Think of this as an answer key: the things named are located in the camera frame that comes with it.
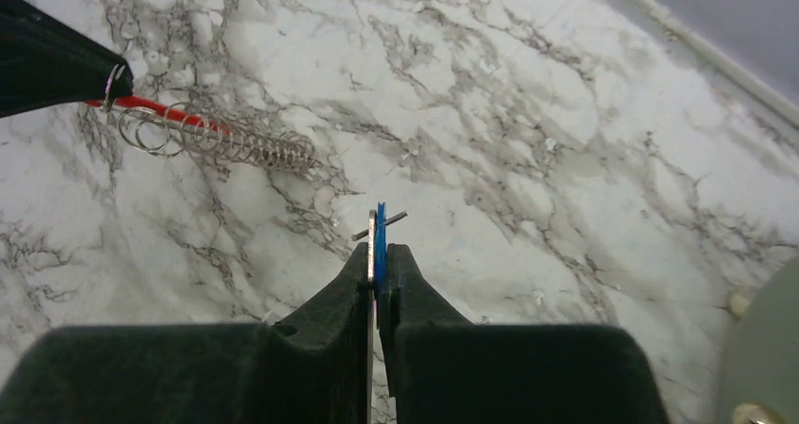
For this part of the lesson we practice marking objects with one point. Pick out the silver red wristlet keychain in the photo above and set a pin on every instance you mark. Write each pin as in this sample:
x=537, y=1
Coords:
x=167, y=131

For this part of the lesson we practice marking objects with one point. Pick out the blue capped key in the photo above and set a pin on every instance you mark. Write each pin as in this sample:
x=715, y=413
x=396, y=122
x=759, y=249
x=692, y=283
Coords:
x=375, y=236

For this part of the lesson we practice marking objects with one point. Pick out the round cream drawer cabinet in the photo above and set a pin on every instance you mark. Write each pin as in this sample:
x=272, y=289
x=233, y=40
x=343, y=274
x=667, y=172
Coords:
x=759, y=379

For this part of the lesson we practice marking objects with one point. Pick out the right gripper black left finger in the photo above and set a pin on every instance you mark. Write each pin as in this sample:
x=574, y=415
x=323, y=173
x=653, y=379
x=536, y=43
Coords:
x=313, y=366

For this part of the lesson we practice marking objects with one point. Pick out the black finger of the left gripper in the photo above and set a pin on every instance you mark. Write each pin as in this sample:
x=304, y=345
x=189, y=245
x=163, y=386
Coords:
x=46, y=63

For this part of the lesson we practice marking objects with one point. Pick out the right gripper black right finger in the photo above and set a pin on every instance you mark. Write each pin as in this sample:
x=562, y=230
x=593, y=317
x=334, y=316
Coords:
x=443, y=368

